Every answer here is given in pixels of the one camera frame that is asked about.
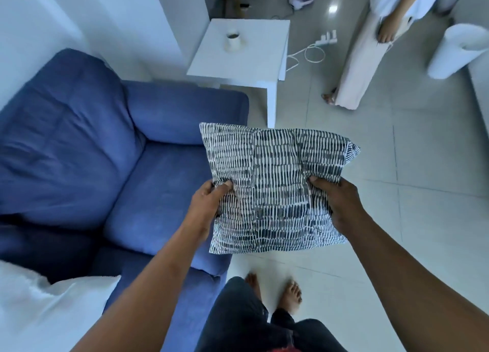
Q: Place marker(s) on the person's left hand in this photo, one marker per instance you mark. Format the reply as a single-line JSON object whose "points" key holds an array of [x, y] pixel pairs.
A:
{"points": [[204, 206]]}

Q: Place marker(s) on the person's right hand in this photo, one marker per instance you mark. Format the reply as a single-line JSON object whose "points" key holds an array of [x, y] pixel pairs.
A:
{"points": [[342, 202]]}

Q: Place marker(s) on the person's left thumb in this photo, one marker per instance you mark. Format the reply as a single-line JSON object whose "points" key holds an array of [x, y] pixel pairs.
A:
{"points": [[222, 187]]}

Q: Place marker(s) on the person's right thumb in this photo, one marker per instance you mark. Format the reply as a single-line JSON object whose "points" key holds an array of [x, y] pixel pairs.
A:
{"points": [[319, 183]]}

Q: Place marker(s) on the black white striped cushion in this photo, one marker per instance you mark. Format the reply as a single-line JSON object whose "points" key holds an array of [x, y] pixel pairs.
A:
{"points": [[275, 183]]}

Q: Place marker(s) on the person's left forearm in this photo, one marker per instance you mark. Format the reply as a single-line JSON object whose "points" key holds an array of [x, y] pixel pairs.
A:
{"points": [[149, 290]]}

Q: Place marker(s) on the person's right forearm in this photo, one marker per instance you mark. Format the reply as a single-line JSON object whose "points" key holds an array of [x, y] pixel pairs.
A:
{"points": [[416, 286]]}

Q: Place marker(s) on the person's foot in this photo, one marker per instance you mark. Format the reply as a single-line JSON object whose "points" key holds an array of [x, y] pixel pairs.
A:
{"points": [[253, 283], [290, 296], [328, 97]]}

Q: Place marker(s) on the person's left foot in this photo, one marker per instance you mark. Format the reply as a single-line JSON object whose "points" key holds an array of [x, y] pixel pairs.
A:
{"points": [[253, 283]]}

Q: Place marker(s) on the person's right foot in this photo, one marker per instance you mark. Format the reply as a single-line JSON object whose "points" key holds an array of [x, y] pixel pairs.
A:
{"points": [[290, 296]]}

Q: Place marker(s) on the blue fabric sofa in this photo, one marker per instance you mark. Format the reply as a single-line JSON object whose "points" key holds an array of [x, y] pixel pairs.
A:
{"points": [[95, 164]]}

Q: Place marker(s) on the white side table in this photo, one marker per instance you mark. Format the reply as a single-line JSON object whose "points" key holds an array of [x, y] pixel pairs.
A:
{"points": [[244, 53]]}

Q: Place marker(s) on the person's legs in dark trousers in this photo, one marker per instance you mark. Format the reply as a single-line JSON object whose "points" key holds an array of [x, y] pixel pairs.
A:
{"points": [[259, 321]]}

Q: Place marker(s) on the white power strip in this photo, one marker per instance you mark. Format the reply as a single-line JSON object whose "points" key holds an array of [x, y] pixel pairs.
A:
{"points": [[327, 38]]}

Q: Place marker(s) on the white cup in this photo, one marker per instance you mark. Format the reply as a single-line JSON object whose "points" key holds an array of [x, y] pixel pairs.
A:
{"points": [[233, 40]]}

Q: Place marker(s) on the white cylindrical bin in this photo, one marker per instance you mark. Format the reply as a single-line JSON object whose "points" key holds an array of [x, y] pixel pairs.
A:
{"points": [[454, 50]]}

